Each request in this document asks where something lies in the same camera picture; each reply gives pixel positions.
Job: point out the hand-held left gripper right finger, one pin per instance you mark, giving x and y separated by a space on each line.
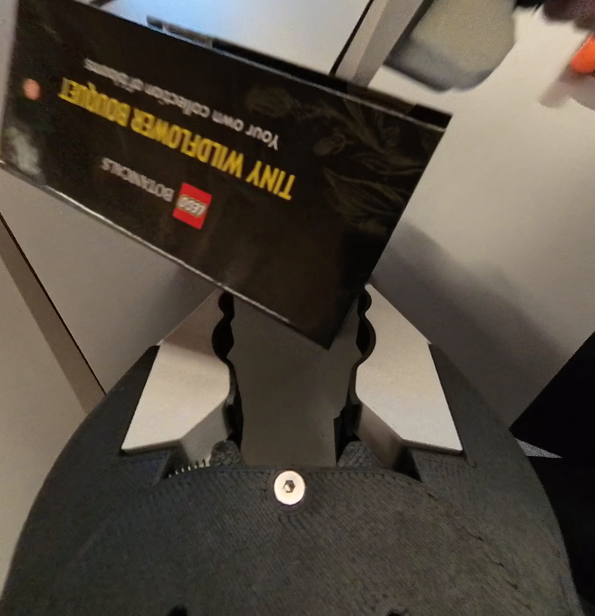
403 394

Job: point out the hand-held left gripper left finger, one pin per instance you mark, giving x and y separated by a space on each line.
182 394

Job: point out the black lego flower box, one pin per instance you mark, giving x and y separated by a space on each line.
230 192

